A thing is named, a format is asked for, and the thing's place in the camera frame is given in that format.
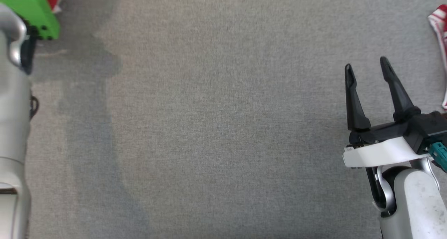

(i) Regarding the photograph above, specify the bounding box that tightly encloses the red basketball jersey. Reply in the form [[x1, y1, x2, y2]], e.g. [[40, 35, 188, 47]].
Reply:
[[428, 5, 447, 110]]

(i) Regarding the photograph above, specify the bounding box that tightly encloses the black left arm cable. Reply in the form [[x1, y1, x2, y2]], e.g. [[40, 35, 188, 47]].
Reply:
[[30, 95, 39, 120]]

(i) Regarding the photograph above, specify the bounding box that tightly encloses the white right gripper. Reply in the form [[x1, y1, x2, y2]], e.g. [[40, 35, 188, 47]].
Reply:
[[343, 57, 432, 168]]

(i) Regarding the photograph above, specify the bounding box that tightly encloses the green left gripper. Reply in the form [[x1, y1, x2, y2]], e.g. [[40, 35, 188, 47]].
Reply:
[[0, 0, 60, 41]]

